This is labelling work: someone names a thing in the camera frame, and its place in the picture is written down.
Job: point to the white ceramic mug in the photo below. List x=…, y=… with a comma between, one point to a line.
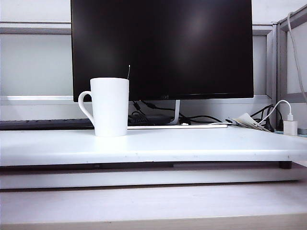
x=110, y=107

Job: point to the thin metal spoon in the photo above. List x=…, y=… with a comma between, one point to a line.
x=129, y=72

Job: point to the black power adapter brick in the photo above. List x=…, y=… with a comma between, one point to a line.
x=148, y=118

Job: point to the silver monitor stand neck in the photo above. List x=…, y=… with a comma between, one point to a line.
x=177, y=112

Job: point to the white raised board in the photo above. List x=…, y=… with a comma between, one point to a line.
x=168, y=146

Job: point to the black computer monitor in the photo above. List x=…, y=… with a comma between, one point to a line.
x=168, y=48

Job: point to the folded paper booklet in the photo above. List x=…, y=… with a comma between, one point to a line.
x=247, y=121

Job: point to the black keyboard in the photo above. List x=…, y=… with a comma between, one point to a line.
x=48, y=124

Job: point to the white USB charger plug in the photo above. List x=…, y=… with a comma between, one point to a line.
x=290, y=128

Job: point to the black board foot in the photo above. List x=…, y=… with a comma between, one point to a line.
x=285, y=165

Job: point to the grey power strip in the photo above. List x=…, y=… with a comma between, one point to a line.
x=302, y=130

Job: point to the grey aluminium partition frame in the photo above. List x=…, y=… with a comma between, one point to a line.
x=278, y=60

